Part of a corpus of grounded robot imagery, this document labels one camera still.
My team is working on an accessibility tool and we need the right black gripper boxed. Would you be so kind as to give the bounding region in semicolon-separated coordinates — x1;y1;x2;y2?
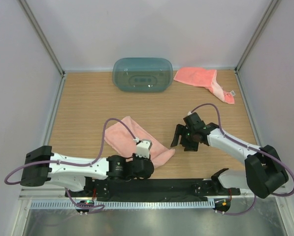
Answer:
171;123;199;152

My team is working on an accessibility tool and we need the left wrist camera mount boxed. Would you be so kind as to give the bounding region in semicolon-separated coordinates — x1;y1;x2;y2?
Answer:
135;139;152;159

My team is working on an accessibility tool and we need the left aluminium frame post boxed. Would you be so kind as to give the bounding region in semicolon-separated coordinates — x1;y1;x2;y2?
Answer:
17;0;65;77

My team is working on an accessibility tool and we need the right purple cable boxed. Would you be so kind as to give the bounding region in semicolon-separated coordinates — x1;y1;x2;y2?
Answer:
187;103;294;217

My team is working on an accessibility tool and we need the aluminium frame post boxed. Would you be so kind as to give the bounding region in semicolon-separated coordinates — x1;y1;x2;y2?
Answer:
234;0;281;74
17;0;65;77

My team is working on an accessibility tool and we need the right aluminium frame post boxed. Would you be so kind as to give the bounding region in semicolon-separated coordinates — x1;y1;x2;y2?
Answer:
234;0;281;74

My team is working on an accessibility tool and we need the slotted white cable duct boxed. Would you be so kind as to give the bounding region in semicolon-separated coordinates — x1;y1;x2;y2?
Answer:
30;199;215;209

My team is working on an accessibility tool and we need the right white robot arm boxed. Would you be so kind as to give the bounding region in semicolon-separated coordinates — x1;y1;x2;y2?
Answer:
171;112;289;199

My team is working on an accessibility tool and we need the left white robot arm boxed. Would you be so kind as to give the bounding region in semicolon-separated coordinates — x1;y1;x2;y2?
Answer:
20;146;154;197

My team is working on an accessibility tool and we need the teal translucent plastic bin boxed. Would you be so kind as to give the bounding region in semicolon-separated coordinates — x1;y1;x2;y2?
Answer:
112;58;173;92

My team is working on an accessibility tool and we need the long pink towel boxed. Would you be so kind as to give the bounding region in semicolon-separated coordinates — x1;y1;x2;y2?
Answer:
104;116;175;168

